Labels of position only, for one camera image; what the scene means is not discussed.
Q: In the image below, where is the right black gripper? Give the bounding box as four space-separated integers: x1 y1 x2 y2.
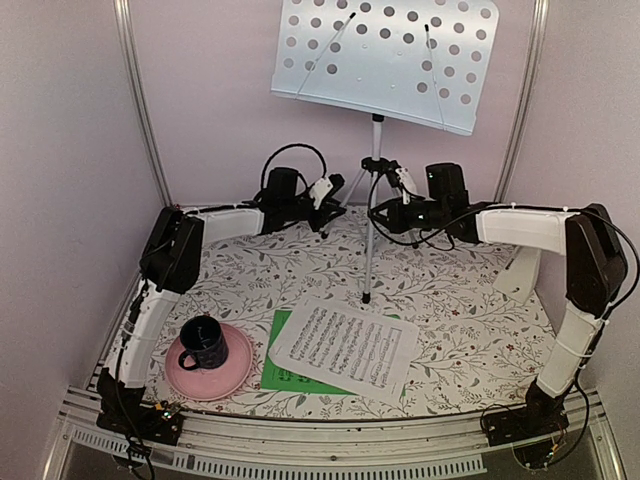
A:
370 196 449 234

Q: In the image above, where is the white sheet music page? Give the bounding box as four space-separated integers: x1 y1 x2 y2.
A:
268 296 420 400

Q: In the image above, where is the light blue music stand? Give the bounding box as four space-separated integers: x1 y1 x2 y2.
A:
269 0 501 305

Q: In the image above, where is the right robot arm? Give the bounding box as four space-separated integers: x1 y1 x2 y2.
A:
367 162 632 436

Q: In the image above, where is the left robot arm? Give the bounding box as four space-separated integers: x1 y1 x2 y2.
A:
97 167 345 434

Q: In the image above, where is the white wedge block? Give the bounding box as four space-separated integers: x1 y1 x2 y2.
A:
493 246 542 304

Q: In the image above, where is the green sheet music page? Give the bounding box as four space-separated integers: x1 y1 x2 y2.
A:
260 309 401 396

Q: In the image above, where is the dark blue mug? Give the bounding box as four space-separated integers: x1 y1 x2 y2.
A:
178 315 229 371

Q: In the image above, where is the pink plate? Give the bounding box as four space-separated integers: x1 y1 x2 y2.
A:
165 322 254 403

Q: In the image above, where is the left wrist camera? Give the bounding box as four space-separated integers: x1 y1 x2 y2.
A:
309 173 345 210

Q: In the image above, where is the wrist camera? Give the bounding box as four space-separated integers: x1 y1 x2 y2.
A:
386 160 418 205
309 173 345 210

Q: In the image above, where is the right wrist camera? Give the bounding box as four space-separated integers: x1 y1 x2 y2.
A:
386 160 418 205

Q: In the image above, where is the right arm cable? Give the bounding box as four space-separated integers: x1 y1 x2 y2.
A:
367 172 481 250

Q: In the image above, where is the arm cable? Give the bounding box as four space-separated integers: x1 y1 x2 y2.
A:
259 143 329 194
367 172 481 250

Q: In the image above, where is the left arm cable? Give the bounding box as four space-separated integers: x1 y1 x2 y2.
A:
259 143 329 194

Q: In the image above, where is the aluminium front rail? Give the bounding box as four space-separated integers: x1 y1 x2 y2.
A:
42 384 624 480

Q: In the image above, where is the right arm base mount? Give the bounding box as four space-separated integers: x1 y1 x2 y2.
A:
480 396 569 446

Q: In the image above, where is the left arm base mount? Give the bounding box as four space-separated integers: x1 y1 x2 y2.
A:
96 384 184 446

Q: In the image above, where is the left aluminium post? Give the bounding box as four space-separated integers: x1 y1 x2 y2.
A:
113 0 173 206

